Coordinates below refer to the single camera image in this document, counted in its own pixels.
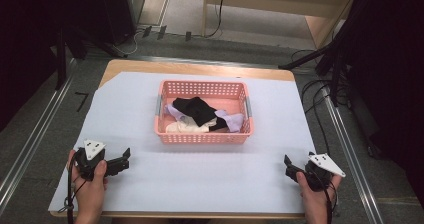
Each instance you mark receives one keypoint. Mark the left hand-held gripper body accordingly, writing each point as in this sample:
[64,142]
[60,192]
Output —
[90,157]

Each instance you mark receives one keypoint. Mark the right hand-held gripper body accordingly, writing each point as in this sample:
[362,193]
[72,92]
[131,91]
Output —
[320,170]

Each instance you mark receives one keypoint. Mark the person's right hand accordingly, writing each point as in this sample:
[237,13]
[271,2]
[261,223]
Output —
[312,200]

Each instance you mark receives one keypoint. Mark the person's left hand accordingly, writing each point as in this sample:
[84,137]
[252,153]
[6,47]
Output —
[90,190]

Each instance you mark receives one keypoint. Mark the white table mat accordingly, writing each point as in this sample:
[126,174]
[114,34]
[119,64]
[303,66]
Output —
[133,124]

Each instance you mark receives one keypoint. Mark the purple sock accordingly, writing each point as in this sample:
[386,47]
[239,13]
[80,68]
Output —
[174,112]
[233,120]

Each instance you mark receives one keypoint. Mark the cream sock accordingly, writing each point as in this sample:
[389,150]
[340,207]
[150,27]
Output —
[186,126]

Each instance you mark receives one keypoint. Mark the black sock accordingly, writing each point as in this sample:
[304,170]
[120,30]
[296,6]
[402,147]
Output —
[196,110]
[220,124]

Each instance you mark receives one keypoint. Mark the pink plastic basket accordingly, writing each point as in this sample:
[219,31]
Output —
[203,138]

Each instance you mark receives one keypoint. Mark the black tripod stand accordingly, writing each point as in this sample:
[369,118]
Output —
[61,60]
[335,60]

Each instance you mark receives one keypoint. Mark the dark curtain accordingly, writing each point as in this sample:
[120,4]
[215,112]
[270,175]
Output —
[26,34]
[393,84]

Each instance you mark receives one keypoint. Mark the small black floor block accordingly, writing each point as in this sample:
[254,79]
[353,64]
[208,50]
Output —
[188,36]
[161,32]
[147,31]

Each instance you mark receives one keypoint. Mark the dark cabinet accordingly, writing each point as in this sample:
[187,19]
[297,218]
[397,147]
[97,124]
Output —
[123,10]

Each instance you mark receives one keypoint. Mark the metal floor rail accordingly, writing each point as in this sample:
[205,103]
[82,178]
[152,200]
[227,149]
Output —
[200,61]
[353,164]
[36,130]

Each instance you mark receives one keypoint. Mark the wooden frame furniture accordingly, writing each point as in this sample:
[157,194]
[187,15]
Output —
[283,4]

